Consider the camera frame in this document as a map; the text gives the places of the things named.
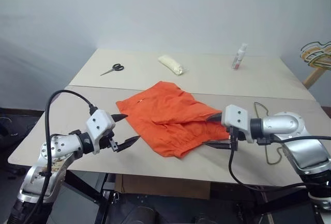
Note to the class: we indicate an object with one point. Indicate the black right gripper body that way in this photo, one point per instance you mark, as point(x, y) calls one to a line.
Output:
point(234, 138)

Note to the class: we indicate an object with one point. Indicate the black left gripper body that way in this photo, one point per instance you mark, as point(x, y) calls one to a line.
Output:
point(107, 142)

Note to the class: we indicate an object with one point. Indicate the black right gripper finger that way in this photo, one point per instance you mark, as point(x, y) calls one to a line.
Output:
point(217, 119)
point(219, 145)

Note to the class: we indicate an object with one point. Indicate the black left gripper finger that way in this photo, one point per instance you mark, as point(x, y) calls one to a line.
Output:
point(128, 143)
point(119, 117)

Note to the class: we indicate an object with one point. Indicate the orange cloth garment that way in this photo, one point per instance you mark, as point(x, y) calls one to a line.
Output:
point(165, 110)

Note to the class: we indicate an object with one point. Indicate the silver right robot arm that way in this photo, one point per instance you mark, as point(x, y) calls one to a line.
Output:
point(284, 123)

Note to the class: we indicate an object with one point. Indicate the brown cardboard box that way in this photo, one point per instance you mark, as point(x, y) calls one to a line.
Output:
point(160, 186)

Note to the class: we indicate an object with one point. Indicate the white spray bottle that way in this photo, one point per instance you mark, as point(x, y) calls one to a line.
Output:
point(239, 57)

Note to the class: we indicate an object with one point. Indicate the dark rounded shape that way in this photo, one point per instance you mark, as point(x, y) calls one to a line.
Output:
point(141, 215)

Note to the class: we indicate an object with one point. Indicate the clear bag of white filling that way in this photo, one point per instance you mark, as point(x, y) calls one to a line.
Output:
point(170, 63)

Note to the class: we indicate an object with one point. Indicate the black bag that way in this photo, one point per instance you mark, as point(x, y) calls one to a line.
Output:
point(10, 128)

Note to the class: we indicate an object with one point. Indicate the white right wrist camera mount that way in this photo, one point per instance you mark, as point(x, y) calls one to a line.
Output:
point(236, 116)

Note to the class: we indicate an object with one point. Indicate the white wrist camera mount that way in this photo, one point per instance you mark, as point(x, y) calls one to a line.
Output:
point(99, 121)
point(236, 116)

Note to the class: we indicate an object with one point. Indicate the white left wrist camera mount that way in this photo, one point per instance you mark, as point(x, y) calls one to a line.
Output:
point(99, 121)

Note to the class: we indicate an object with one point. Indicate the black table frame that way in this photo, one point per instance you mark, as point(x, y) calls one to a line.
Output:
point(99, 203)

